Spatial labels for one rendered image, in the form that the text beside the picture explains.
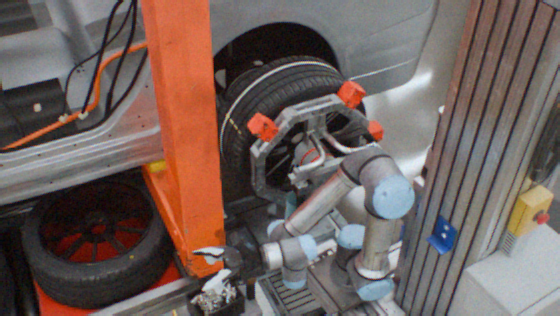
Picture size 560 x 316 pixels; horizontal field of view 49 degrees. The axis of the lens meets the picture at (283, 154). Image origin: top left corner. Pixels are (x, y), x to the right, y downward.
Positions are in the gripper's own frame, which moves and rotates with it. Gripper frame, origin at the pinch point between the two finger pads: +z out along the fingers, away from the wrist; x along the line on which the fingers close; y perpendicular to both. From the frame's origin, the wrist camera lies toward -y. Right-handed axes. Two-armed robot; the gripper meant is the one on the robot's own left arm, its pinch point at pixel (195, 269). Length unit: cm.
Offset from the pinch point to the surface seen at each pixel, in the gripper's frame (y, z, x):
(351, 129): 11, -77, 68
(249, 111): 4, -38, 84
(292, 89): -4, -56, 81
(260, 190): 38, -39, 74
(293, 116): 2, -53, 72
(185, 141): -11.3, -7.1, 47.9
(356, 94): 0, -82, 75
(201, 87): -31, -14, 46
